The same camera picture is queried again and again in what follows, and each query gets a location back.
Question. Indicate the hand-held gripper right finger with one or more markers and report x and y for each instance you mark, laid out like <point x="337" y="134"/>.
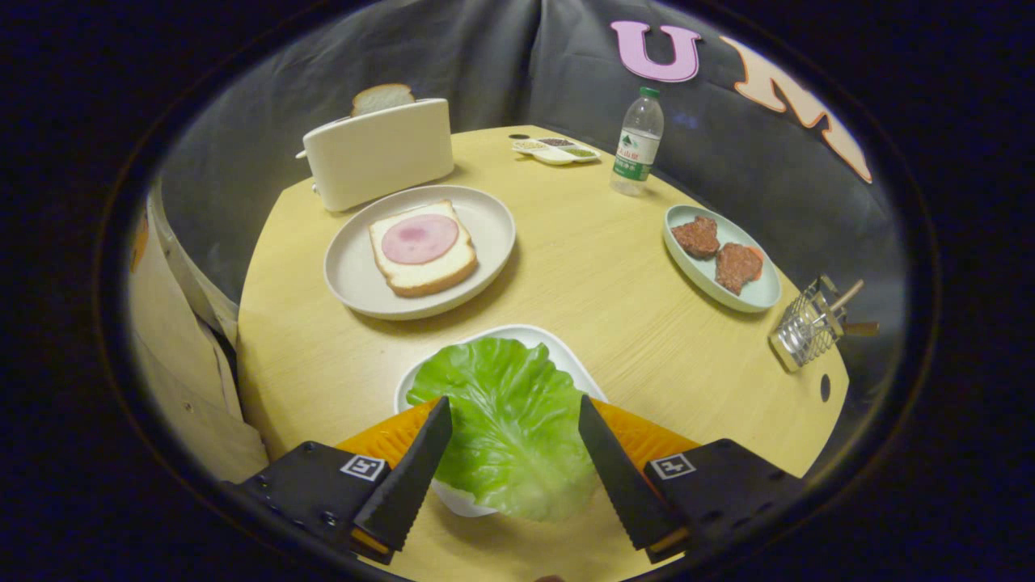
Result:
<point x="618" y="477"/>

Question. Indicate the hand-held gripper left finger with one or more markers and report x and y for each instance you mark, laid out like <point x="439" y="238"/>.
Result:
<point x="408" y="477"/>

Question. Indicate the green lettuce leaf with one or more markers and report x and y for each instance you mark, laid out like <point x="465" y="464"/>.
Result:
<point x="509" y="420"/>

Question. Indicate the plain white bread slice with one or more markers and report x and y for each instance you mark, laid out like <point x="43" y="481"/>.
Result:
<point x="382" y="97"/>

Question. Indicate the white square bowl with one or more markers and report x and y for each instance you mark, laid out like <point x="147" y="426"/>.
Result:
<point x="558" y="347"/>

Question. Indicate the bread slice under ham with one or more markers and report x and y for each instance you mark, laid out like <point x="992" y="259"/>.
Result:
<point x="420" y="275"/>

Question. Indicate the beige round plate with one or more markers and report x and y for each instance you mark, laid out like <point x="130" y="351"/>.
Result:
<point x="356" y="275"/>

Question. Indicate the light blue plate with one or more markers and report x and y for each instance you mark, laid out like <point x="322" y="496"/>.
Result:
<point x="756" y="293"/>

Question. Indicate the pink ham slice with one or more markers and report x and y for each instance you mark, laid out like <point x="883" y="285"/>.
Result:
<point x="420" y="238"/>

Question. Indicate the fried chicken piece orange end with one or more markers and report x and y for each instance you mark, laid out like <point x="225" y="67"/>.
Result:
<point x="736" y="268"/>

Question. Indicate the brown fried chicken piece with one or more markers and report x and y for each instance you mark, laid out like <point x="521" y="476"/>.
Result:
<point x="695" y="237"/>

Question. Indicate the beige cardboard panel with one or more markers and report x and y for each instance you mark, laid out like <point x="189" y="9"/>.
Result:
<point x="178" y="356"/>

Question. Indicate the wooden stick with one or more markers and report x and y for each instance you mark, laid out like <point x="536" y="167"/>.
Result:
<point x="847" y="295"/>
<point x="861" y="329"/>

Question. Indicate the white toaster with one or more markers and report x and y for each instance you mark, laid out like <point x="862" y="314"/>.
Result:
<point x="380" y="158"/>

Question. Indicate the clear plastic water bottle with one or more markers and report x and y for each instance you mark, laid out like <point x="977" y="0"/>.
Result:
<point x="636" y="149"/>

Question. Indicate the white divided seasoning tray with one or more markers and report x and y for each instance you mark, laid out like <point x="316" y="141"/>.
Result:
<point x="556" y="152"/>

